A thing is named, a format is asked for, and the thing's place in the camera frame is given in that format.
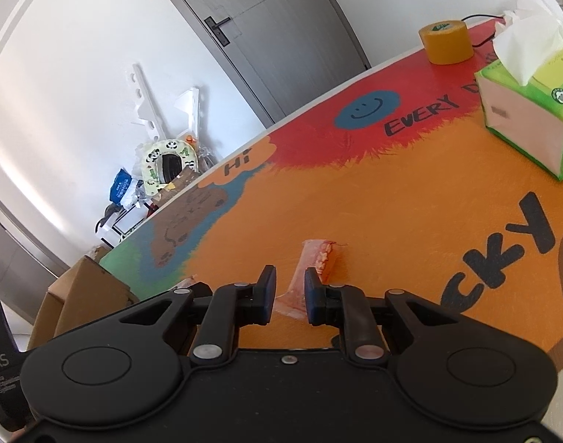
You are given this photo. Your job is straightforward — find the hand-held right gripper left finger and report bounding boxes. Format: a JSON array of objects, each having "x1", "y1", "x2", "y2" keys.
[{"x1": 120, "y1": 265, "x2": 279, "y2": 363}]

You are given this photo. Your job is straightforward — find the taped cardboard box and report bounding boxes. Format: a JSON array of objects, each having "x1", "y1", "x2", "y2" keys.
[{"x1": 157, "y1": 168, "x2": 200, "y2": 209}]

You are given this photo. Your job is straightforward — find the black cable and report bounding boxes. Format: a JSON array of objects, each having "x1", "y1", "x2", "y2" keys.
[{"x1": 461, "y1": 13, "x2": 508, "y2": 49}]

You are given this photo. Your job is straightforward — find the black shoe rack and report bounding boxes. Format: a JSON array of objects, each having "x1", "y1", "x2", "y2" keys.
[{"x1": 96, "y1": 203, "x2": 148, "y2": 247}]

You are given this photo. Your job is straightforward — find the brown cardboard box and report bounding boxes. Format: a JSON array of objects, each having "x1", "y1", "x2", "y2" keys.
[{"x1": 27, "y1": 257, "x2": 140, "y2": 352}]

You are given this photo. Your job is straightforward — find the grey wardrobe door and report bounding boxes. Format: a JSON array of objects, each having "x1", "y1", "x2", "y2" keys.
[{"x1": 0, "y1": 185, "x2": 71, "y2": 328}]

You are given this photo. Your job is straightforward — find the white plastic brackets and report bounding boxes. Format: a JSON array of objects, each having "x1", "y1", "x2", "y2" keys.
[{"x1": 130, "y1": 63, "x2": 169, "y2": 141}]

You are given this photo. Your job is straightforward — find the colourful cartoon table mat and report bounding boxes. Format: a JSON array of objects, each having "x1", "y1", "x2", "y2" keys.
[{"x1": 99, "y1": 21, "x2": 563, "y2": 374}]

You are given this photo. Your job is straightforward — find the green tissue box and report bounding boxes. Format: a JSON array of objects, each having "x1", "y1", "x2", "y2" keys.
[{"x1": 474, "y1": 0, "x2": 563, "y2": 182}]

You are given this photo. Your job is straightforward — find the panda print ring seat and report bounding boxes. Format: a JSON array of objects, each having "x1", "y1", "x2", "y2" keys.
[{"x1": 142, "y1": 138, "x2": 200, "y2": 197}]

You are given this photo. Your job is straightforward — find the black door handle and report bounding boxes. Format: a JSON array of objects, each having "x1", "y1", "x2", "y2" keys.
[{"x1": 204, "y1": 16, "x2": 232, "y2": 47}]

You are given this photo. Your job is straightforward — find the short white foam board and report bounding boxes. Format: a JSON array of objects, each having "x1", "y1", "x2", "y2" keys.
[{"x1": 175, "y1": 85, "x2": 201, "y2": 141}]

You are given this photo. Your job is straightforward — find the yellow tape roll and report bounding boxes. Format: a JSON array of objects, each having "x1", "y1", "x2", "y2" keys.
[{"x1": 418, "y1": 19, "x2": 473, "y2": 65}]

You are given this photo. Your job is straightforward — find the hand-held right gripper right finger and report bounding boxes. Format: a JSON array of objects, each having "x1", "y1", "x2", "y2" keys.
[{"x1": 304, "y1": 268, "x2": 449, "y2": 363}]

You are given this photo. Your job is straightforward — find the blue plastic bag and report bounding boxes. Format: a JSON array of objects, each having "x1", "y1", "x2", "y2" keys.
[{"x1": 110, "y1": 168, "x2": 134, "y2": 206}]

